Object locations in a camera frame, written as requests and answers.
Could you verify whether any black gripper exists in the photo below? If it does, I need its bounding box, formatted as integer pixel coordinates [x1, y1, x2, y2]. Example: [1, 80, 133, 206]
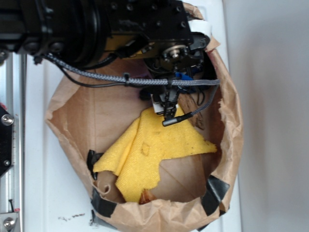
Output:
[103, 0, 210, 75]

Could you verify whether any dark blue rope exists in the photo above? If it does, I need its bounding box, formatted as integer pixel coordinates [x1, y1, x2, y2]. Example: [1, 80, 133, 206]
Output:
[139, 72, 211, 101]

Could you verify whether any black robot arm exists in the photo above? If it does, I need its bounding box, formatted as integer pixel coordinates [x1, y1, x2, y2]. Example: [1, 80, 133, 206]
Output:
[0, 0, 211, 73]

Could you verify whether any brown wood piece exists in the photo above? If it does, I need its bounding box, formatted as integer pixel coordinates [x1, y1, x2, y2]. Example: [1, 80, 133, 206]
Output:
[178, 94, 205, 130]

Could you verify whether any yellow cloth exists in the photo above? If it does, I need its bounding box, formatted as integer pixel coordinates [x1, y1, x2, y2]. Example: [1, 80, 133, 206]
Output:
[93, 107, 217, 202]

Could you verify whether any grey braided cable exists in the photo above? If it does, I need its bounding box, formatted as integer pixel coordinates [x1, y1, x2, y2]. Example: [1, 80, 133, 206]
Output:
[33, 53, 221, 127]

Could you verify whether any aluminium frame rail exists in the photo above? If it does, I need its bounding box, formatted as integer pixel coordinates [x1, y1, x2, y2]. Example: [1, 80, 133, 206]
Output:
[0, 54, 26, 232]

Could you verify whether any black mounting bracket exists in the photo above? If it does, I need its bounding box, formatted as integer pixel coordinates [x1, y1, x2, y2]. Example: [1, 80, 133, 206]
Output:
[0, 103, 14, 177]

